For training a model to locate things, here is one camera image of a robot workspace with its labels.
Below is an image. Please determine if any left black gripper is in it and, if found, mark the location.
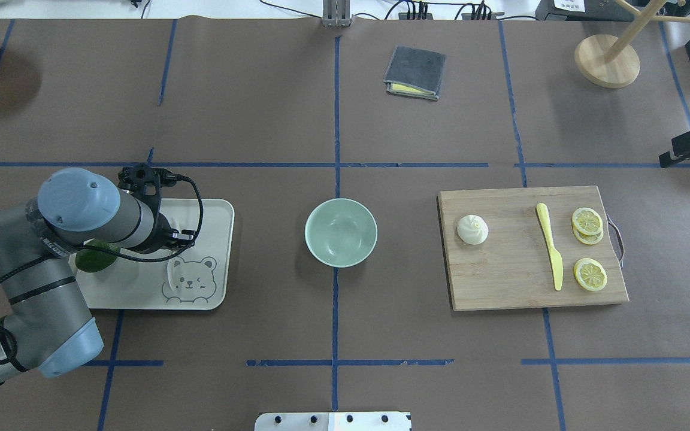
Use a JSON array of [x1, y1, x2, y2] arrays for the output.
[[152, 217, 195, 251]]

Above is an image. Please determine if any white ceramic spoon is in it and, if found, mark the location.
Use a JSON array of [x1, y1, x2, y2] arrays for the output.
[[166, 257, 181, 297]]

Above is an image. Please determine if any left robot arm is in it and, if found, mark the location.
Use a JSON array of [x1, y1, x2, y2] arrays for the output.
[[0, 163, 199, 386]]

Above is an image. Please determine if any light green bowl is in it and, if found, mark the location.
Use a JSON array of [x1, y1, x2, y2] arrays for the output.
[[304, 198, 379, 268]]

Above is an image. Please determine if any cream bear tray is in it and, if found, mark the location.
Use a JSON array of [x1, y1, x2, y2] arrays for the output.
[[69, 199, 234, 310]]

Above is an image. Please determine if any green avocado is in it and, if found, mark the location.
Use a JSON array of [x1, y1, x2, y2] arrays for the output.
[[75, 238, 120, 273]]

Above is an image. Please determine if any wooden mug tree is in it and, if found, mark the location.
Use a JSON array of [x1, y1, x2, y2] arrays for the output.
[[573, 1, 690, 89]]

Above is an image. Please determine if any lemon slice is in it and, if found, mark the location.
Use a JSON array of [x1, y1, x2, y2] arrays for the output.
[[571, 207, 603, 236], [573, 228, 604, 245], [573, 257, 607, 292]]

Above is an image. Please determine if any yellow plastic knife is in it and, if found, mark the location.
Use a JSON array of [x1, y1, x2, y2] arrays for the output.
[[535, 202, 564, 292]]

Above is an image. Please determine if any wooden cutting board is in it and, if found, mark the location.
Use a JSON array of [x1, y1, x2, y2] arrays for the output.
[[438, 186, 629, 311]]

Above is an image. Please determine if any grey folded cloth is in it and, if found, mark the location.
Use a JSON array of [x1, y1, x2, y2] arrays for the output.
[[383, 45, 447, 101]]

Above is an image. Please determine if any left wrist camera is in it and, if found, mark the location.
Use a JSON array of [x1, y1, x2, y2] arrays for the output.
[[117, 163, 178, 199]]

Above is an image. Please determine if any aluminium frame post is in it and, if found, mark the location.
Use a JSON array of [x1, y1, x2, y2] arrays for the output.
[[321, 0, 352, 28]]

